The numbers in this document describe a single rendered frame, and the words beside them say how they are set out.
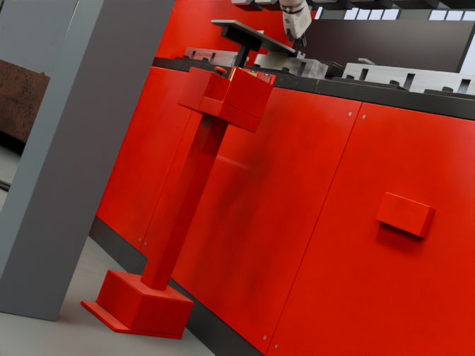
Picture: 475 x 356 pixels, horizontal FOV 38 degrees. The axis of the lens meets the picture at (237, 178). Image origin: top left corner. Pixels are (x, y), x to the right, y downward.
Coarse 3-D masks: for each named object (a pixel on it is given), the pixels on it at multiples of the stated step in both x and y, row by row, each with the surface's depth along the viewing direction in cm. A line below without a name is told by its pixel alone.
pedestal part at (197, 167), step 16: (208, 128) 206; (224, 128) 209; (192, 144) 209; (208, 144) 206; (192, 160) 208; (208, 160) 208; (192, 176) 206; (208, 176) 210; (176, 192) 209; (192, 192) 207; (176, 208) 207; (192, 208) 209; (176, 224) 206; (160, 240) 209; (176, 240) 208; (160, 256) 207; (176, 256) 210; (144, 272) 210; (160, 272) 208; (160, 288) 209
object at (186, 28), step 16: (176, 0) 321; (192, 0) 325; (208, 0) 328; (224, 0) 332; (176, 16) 322; (192, 16) 326; (208, 16) 330; (224, 16) 334; (240, 16) 338; (256, 16) 342; (272, 16) 346; (176, 32) 324; (192, 32) 328; (208, 32) 332; (272, 32) 348; (160, 48) 322; (176, 48) 326; (208, 48) 333; (224, 48) 337
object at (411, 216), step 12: (384, 204) 165; (396, 204) 162; (408, 204) 158; (420, 204) 155; (384, 216) 164; (396, 216) 160; (408, 216) 157; (420, 216) 154; (432, 216) 154; (408, 228) 156; (420, 228) 153
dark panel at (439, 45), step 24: (312, 24) 340; (336, 24) 323; (360, 24) 307; (384, 24) 294; (408, 24) 281; (432, 24) 270; (456, 24) 259; (312, 48) 333; (336, 48) 317; (360, 48) 302; (384, 48) 289; (408, 48) 277; (432, 48) 266; (456, 48) 255; (456, 72) 252
